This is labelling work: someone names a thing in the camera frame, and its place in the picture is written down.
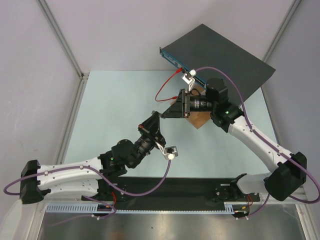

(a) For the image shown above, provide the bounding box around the blue black network switch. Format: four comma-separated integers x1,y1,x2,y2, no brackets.
160,24,276,105

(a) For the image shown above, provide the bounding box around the aluminium frame post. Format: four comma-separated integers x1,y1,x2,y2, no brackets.
34,0,90,81
262,0,304,63

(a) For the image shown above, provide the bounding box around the wooden base board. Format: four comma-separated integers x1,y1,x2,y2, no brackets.
186,84,211,129

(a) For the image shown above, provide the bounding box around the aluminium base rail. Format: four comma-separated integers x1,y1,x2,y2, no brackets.
259,186,307,204

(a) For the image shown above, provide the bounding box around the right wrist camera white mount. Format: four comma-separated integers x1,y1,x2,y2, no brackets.
181,69,197,92

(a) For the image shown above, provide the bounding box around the white slotted cable duct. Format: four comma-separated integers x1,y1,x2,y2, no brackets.
46,201,251,215

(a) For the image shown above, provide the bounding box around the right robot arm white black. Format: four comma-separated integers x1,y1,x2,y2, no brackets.
161,78,307,201

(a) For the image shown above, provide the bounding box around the red ethernet cable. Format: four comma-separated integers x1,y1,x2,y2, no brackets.
155,67,184,102

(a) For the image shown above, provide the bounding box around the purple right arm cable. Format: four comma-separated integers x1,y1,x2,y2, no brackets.
194,66,320,221

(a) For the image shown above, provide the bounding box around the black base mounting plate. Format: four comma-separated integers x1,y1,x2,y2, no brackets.
93,177,261,211

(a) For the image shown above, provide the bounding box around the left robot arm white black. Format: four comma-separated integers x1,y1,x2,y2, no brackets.
18,111,166,205

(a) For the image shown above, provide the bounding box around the left aluminium frame post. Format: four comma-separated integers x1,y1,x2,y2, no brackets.
34,0,90,81

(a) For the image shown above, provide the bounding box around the silver SFP module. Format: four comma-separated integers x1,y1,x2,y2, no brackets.
151,110,162,119

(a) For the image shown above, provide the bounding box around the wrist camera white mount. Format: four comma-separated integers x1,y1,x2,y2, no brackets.
155,142,179,161
181,69,197,92

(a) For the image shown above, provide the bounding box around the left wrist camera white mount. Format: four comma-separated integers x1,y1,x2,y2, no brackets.
155,142,179,161

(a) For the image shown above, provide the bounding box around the right aluminium frame post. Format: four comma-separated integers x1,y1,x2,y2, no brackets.
262,0,304,63

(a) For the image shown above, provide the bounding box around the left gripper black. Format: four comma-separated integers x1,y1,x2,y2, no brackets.
129,112,166,169

